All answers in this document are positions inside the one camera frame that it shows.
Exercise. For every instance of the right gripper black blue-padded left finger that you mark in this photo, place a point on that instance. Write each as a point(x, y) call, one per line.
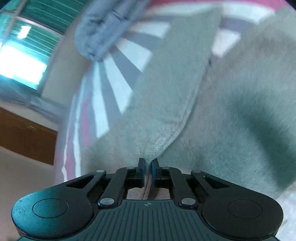
point(121, 182)

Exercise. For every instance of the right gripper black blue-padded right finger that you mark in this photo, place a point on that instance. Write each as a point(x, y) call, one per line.
point(175, 182)

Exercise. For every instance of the grey fleece pants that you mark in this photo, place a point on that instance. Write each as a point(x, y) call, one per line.
point(234, 118)

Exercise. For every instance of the striped pink grey bedsheet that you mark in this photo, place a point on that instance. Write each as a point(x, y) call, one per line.
point(107, 85)

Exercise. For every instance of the brown wooden door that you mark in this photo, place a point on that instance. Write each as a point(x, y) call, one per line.
point(27, 138)

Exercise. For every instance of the folded blue-grey duvet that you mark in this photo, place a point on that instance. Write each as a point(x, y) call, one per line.
point(103, 23)

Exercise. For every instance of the window with green blinds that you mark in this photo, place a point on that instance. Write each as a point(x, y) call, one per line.
point(31, 35)

